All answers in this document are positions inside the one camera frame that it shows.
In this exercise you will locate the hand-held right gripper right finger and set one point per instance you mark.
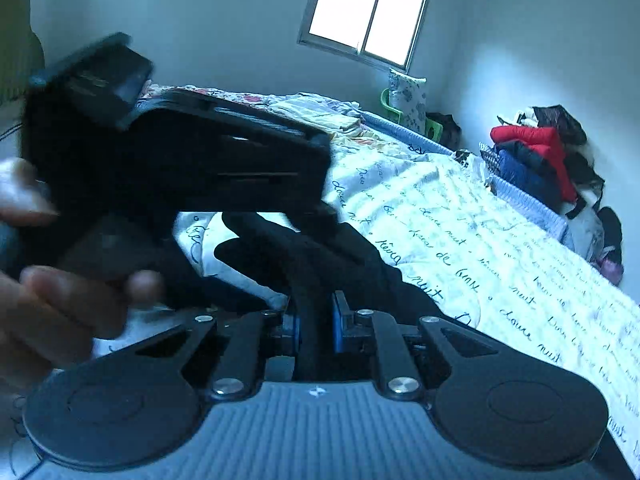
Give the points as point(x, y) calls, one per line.
point(340, 325)

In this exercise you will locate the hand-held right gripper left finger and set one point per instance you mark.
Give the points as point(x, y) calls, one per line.
point(295, 332)

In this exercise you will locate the black pants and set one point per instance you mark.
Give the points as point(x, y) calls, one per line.
point(350, 260)

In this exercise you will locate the person's left hand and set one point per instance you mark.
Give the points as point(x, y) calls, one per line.
point(60, 310)

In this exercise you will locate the white script-printed blanket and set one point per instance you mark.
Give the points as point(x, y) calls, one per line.
point(500, 270)

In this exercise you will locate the floral pillow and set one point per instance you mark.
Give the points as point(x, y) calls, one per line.
point(407, 100)

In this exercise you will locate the green plastic chair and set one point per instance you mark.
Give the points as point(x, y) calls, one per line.
point(434, 130)

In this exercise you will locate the beige curtain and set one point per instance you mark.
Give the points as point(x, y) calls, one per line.
point(17, 35)

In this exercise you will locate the dark brown bag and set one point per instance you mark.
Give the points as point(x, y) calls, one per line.
point(447, 130)

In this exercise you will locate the window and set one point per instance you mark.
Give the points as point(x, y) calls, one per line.
point(367, 10)

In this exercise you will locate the blue jacket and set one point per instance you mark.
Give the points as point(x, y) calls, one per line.
point(520, 172)

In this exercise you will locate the white plastic bag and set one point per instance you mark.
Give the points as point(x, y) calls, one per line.
point(585, 232)

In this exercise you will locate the red jacket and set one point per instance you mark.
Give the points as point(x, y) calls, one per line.
point(540, 142)

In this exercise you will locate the purple item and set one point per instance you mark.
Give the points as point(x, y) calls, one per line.
point(612, 270)

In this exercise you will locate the black bag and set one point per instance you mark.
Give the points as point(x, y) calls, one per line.
point(560, 122)

